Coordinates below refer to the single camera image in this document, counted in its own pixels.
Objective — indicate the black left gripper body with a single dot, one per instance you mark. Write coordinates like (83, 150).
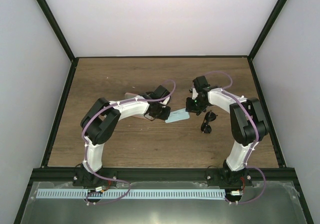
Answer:
(159, 114)

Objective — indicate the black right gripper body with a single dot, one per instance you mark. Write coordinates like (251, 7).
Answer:
(197, 106)

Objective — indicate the black sunglasses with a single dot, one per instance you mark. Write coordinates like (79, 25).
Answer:
(209, 117)

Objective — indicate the light blue cleaning cloth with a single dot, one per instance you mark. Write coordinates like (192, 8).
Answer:
(178, 115)

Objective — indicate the pink glasses case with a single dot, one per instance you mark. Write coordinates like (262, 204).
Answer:
(131, 95)

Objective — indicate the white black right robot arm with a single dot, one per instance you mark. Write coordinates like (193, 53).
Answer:
(248, 123)

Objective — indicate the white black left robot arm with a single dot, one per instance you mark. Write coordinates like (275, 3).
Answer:
(101, 120)

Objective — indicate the metal front tray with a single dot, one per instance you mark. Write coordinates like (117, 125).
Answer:
(271, 202)

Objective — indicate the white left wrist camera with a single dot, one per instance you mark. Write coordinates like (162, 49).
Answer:
(166, 101)

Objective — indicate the black right table rail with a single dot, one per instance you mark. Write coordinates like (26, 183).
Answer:
(276, 145)

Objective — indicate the black table rail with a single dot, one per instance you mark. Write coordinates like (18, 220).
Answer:
(59, 113)
(276, 145)

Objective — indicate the black front mounting rail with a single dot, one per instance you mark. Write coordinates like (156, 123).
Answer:
(211, 176)

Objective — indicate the black left table rail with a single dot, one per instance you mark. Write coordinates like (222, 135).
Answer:
(59, 113)

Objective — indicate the light blue slotted cable duct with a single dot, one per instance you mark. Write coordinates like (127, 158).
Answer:
(210, 194)

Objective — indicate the black right frame post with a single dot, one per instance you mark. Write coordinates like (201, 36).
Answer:
(266, 29)

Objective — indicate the black frame post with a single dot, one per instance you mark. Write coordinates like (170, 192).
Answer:
(266, 29)
(56, 29)

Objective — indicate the black left frame post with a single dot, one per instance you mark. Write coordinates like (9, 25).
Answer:
(56, 29)

